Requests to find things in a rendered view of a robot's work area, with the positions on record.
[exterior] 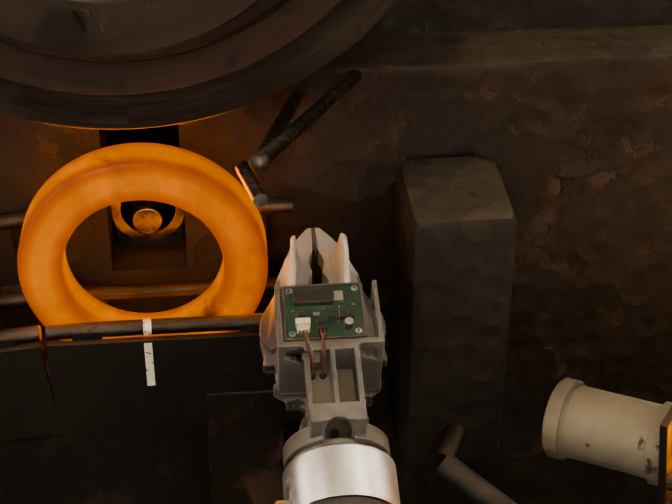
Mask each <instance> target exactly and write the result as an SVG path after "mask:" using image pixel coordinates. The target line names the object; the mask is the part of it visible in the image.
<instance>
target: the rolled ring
mask: <svg viewBox="0 0 672 504"><path fill-rule="evenodd" d="M136 200H147V201H157V202H162V203H166V204H170V205H173V206H176V207H178V208H181V209H183V210H185V211H187V212H189V213H190V214H192V215H194V216H195V217H197V218H198V219H199V220H201V221H202V222H203V223H204V224H205V225H206V226H207V227H208V228H209V229H210V231H211V232H212V233H213V235H214V236H215V238H216V240H217V242H218V244H219V246H220V248H221V252H222V255H223V260H222V264H221V267H220V270H219V272H218V274H217V276H216V278H215V280H214V281H213V283H212V284H211V285H210V286H209V288H208V289H207V290H206V291H205V292H204V293H202V294H201V295H200V296H199V297H197V298H196V299H194V300H193V301H191V302H189V303H187V304H185V305H183V306H180V307H178V308H175V309H171V310H167V311H162V312H155V313H138V312H130V311H125V310H121V309H118V308H115V307H112V306H109V305H107V304H105V303H103V302H101V301H99V300H98V299H96V298H95V297H93V296H92V295H91V294H89V293H88V292H87V291H86V290H85V289H84V288H83V287H82V286H81V285H80V284H79V283H78V282H77V280H76V279H75V277H74V276H73V274H72V272H71V270H70V267H69V265H68V261H67V257H66V249H65V248H66V245H67V242H68V240H69V238H70V237H71V235H72V233H73V232H74V230H75V229H76V228H77V227H78V226H79V225H80V224H81V223H82V222H83V221H84V220H85V219H86V218H87V217H89V216H90V215H91V214H93V213H95V212H97V211H98V210H100V209H103V208H105V207H107V206H110V205H113V204H117V203H121V202H126V201H136ZM17 266H18V275H19V280H20V284H21V288H22V291H23V293H24V296H25V298H26V300H27V302H28V304H29V306H30V308H31V309H32V311H33V312H34V314H35V315H36V317H37V318H38V319H39V321H40V322H41V323H42V324H43V325H44V326H45V327H46V324H60V323H79V322H98V321H117V320H137V319H146V318H151V319H156V318H175V317H194V316H213V315H232V314H252V313H254V312H255V310H256V309H257V307H258V305H259V303H260V301H261V298H262V296H263V293H264V290H265V286H266V281H267V275H268V255H267V241H266V233H265V228H264V224H263V221H262V218H261V215H260V213H259V210H258V208H257V206H255V205H254V203H253V201H252V200H251V198H250V196H249V194H248V192H247V191H246V190H245V188H244V187H243V186H242V185H241V184H240V183H239V182H238V181H237V180H236V179H235V178H234V177H233V176H232V175H231V174H230V173H228V172H227V171H226V170H225V169H223V168H222V167H220V166H219V165H217V164H216V163H214V162H213V161H211V160H209V159H207V158H205V157H203V156H201V155H199V154H197V153H194V152H192V151H189V150H186V149H183V148H179V147H175V146H171V145H166V144H159V143H145V142H138V143H124V144H117V145H112V146H108V147H104V148H100V149H97V150H94V151H91V152H89V153H87V154H84V155H82V156H80V157H78V158H76V159H74V160H73V161H71V162H69V163H68V164H66V165H65V166H63V167H62V168H60V169H59V170H58V171H57V172H55V173H54V174H53V175H52V176H51V177H50V178H49V179H48V180H47V181H46V182H45V183H44V184H43V185H42V187H41V188H40V189H39V191H38V192H37V193H36V195H35V196H34V198H33V200H32V202H31V204H30V205H29V208H28V210H27V213H26V215H25V218H24V222H23V227H22V232H21V237H20V242H19V247H18V256H17Z"/></svg>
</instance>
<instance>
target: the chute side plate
mask: <svg viewBox="0 0 672 504"><path fill-rule="evenodd" d="M144 343H152V349H153V361H154V372H155V384H156V385H152V386H148V384H147V373H146V362H145V351H144ZM46 349H47V357H48V364H49V371H50V377H49V373H48V370H47V366H46V362H45V358H44V354H43V351H42V347H41V344H40V343H34V344H26V345H18V346H12V347H5V348H0V441H8V440H15V439H23V438H31V437H38V436H46V435H53V434H61V433H79V432H96V431H113V430H131V429H148V428H165V427H183V426H200V425H208V423H207V407H206V395H207V394H213V393H231V392H249V391H266V390H273V385H274V384H276V380H275V373H271V374H265V373H263V361H264V358H263V355H262V352H261V347H260V331H249V332H247V331H245V332H226V333H207V334H188V335H170V336H151V337H132V338H113V339H98V340H80V341H57V342H47V344H46ZM50 379H51V381H50Z"/></svg>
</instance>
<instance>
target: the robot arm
mask: <svg viewBox="0 0 672 504"><path fill-rule="evenodd" d="M314 249H315V260H316V263H318V264H319V266H320V267H321V269H322V284H312V270H311V268H310V267H311V265H312V263H314ZM385 335H386V325H385V320H384V317H383V315H382V313H381V312H380V304H379V296H378V289H377V281H376V280H372V287H371V300H370V299H369V298H368V297H367V296H366V294H365V293H364V292H363V284H361V281H360V277H359V275H358V273H357V271H356V270H355V268H354V267H353V265H352V264H351V262H350V261H349V248H348V241H347V237H346V235H345V234H344V233H340V236H339V239H338V242H337V243H336V242H335V241H334V240H333V239H332V238H331V237H330V236H329V235H328V234H326V233H325V232H324V231H323V230H321V229H320V228H307V229H306V230H305V231H304V232H303V233H302V234H301V235H300V236H299V237H298V239H297V240H296V238H295V235H293V236H292V237H291V238H290V250H289V252H288V255H287V257H286V258H285V261H284V263H283V266H282V268H281V270H280V273H279V275H278V277H277V281H276V285H274V296H273V298H272V300H271V302H270V303H269V305H268V307H267V308H266V310H265V312H264V313H263V315H262V318H261V321H260V347H261V352H262V355H263V358H264V361H263V373H265V374H271V373H275V380H276V384H274V385H273V396H274V397H276V398H277V399H279V400H281V401H282V402H284V403H286V411H288V410H300V411H301V412H303V413H304V414H305V418H303V419H302V421H301V424H300V428H299V431H298V432H296V433H295V434H293V435H292V436H291V437H290V438H289V439H288V440H287V441H286V443H285V445H284V447H283V464H284V471H283V477H282V481H283V496H284V500H278V501H276V502H275V503H274V504H400V496H399V488H398V480H397V472H396V465H395V463H394V460H393V459H392V458H391V456H390V448H389V441H388V438H387V436H386V435H385V433H384V432H383V431H381V430H380V429H379V428H377V427H375V426H373V425H370V424H369V417H368V415H367V410H366V406H372V397H373V396H374V395H376V394H377V393H380V390H381V385H382V379H381V372H382V367H386V366H387V358H388V357H387V355H386V352H385Z"/></svg>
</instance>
